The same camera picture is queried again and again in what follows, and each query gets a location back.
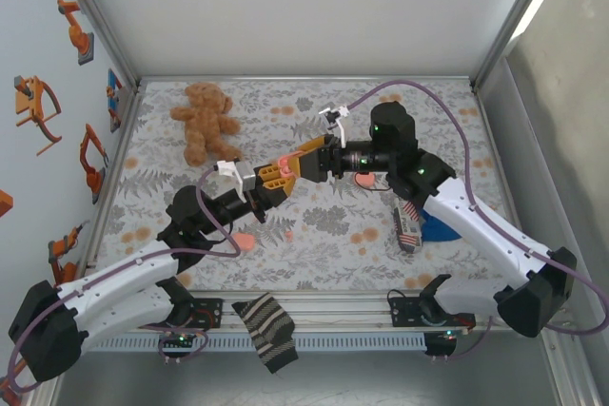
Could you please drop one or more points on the right controller board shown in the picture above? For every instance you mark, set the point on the right controller board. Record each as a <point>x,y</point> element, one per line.
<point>447,334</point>

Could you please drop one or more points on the black beige striped sock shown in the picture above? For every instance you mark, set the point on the black beige striped sock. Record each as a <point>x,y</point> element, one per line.
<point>266,330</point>

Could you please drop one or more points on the aluminium cell frame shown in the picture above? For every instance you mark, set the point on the aluminium cell frame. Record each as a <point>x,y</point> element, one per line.
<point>304,77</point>

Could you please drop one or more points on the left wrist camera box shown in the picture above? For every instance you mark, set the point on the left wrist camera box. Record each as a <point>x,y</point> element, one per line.
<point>246,180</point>

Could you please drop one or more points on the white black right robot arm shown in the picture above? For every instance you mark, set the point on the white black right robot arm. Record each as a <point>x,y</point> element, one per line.
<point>476,225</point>

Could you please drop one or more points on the controller board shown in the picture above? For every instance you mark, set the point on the controller board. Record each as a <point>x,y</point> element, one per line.
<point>447,334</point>
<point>181,339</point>

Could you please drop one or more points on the left controller board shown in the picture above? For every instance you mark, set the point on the left controller board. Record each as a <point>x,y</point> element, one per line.
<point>181,339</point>

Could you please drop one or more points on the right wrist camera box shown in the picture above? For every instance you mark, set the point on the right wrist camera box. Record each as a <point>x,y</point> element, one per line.
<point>340,113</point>

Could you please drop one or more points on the blue round object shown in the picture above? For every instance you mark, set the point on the blue round object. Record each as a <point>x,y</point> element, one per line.
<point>440,231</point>

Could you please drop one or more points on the brown teddy bear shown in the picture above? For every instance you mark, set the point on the brown teddy bear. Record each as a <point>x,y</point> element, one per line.
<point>204,121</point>

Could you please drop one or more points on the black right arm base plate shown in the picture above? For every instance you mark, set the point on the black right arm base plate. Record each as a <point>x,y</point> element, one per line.
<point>404,311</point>

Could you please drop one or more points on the stars and stripes pouch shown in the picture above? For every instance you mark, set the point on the stars and stripes pouch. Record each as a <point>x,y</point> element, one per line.
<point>409,235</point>

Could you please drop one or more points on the pink sponge block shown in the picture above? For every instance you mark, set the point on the pink sponge block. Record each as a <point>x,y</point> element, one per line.
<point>246,242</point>

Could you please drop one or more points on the blue orange wall sticker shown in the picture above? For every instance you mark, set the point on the blue orange wall sticker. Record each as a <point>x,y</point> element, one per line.
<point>114,92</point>

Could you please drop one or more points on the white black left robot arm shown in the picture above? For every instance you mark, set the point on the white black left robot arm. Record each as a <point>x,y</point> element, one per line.
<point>123,268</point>

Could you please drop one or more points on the orange block wall sticker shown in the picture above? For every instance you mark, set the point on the orange block wall sticker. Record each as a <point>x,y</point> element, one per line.
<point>5,204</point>

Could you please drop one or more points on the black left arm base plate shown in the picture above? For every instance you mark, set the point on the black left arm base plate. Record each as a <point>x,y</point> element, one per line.
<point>211,313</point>

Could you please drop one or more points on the orange gripper wall sticker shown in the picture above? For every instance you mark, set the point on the orange gripper wall sticker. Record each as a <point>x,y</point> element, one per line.
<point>26,102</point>

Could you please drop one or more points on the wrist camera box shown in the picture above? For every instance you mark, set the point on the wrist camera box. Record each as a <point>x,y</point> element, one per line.
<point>246,180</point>
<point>340,113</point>

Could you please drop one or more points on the floral printed tablecloth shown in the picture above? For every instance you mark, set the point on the floral printed tablecloth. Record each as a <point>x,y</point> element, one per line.
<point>333,263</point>

